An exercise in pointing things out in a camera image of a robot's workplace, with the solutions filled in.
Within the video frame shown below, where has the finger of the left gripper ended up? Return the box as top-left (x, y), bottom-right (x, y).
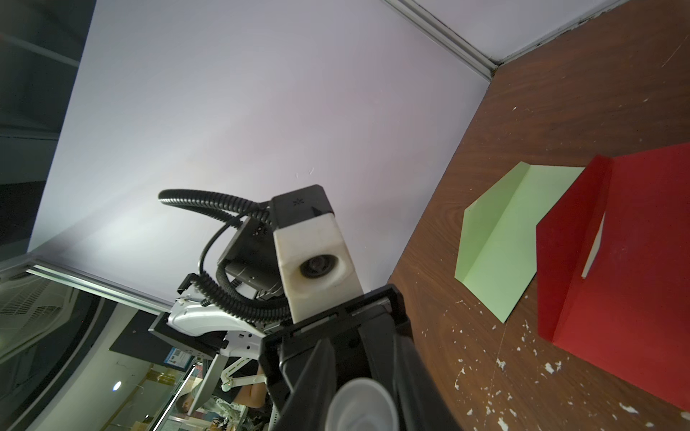
top-left (394, 335), bottom-right (462, 431)
top-left (274, 339), bottom-right (337, 431)

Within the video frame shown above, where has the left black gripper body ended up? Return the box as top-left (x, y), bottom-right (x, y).
top-left (216, 214), bottom-right (416, 431)

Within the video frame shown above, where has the white green glue stick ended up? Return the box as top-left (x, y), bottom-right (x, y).
top-left (325, 378), bottom-right (400, 431)

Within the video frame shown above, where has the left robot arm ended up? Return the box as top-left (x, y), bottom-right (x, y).
top-left (164, 213), bottom-right (457, 430)

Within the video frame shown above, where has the green envelope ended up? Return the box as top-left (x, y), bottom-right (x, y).
top-left (455, 162), bottom-right (584, 323)

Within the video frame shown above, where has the red envelope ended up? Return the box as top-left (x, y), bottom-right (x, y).
top-left (537, 144), bottom-right (689, 409)

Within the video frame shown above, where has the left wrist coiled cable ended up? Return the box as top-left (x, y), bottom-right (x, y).
top-left (157, 187), bottom-right (292, 324)

